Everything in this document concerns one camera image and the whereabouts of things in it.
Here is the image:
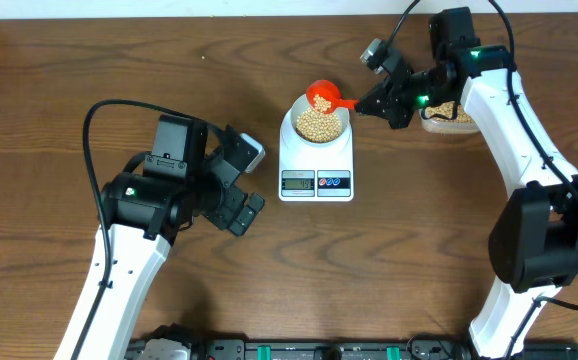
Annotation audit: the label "red measuring scoop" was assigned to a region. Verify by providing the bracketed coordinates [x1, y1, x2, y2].
[305, 80, 358, 114]

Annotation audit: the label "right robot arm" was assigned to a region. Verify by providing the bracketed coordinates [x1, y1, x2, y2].
[355, 7, 578, 359]

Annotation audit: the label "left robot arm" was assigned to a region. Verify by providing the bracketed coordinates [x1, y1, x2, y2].
[56, 114, 265, 359]

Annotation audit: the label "white digital kitchen scale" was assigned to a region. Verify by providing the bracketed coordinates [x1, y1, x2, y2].
[278, 109, 355, 202]

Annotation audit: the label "soybeans in bowl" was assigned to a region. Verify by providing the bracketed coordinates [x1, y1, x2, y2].
[296, 108, 342, 143]

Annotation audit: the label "grey plastic bowl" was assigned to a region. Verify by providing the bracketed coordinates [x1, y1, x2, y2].
[289, 94, 352, 145]

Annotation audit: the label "clear plastic bean container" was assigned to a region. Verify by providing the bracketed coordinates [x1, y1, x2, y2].
[419, 107, 479, 135]

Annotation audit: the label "soybeans in container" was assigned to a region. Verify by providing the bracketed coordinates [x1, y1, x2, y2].
[423, 102, 473, 124]

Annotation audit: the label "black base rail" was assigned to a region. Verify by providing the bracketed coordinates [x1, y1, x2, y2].
[123, 323, 578, 360]

